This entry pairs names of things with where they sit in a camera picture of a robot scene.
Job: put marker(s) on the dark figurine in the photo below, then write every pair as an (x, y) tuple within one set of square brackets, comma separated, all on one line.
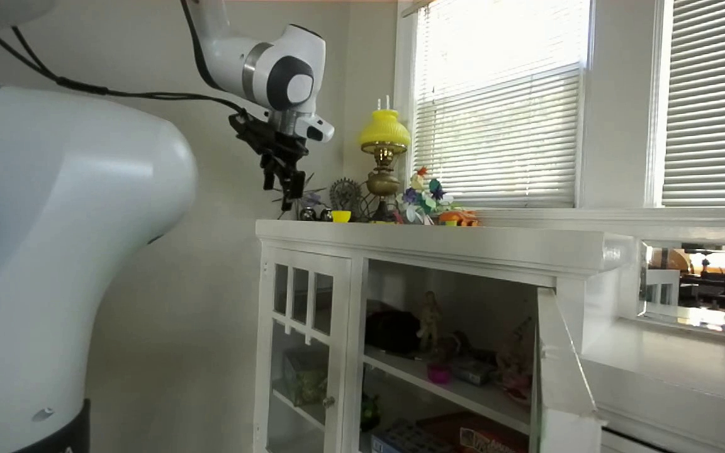
[(392, 328)]

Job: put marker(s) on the white window frame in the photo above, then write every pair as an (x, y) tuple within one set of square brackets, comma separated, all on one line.
[(622, 102)]

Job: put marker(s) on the wall mirror panel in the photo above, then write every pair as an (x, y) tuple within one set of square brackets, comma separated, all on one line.
[(705, 284)]

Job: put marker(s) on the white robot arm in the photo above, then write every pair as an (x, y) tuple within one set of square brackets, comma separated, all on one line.
[(68, 209)]

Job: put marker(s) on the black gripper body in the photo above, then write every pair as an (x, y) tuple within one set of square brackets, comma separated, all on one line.
[(274, 147)]

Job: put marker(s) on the pink tan figurine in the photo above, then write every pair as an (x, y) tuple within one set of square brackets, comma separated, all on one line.
[(517, 360)]

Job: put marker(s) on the brass lamp with yellow shade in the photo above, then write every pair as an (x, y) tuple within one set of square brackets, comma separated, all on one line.
[(384, 135)]

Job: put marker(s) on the blue board game box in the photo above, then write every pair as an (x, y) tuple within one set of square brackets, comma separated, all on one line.
[(402, 439)]

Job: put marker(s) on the orange small toy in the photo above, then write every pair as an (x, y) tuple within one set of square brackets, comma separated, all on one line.
[(458, 220)]

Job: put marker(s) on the white window blind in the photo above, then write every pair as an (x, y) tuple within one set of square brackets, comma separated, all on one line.
[(504, 102), (715, 102)]

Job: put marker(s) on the dark round metal object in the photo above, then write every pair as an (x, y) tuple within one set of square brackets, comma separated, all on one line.
[(349, 196)]

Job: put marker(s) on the small pink toy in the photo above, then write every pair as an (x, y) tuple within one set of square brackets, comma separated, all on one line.
[(439, 375)]

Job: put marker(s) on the yellow plastic cup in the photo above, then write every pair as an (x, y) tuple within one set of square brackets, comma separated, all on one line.
[(340, 218)]

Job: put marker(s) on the white glass-paned cabinet door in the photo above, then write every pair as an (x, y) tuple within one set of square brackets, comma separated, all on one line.
[(340, 335), (564, 367)]

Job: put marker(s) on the green yellow figurine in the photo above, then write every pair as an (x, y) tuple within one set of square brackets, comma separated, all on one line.
[(302, 379)]

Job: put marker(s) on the white built-in cabinet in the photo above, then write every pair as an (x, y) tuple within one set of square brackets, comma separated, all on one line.
[(463, 241)]

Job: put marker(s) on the thin tan figurine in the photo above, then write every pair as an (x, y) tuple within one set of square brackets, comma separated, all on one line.
[(434, 328)]

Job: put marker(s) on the red board game box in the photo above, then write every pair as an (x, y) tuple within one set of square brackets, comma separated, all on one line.
[(490, 434)]

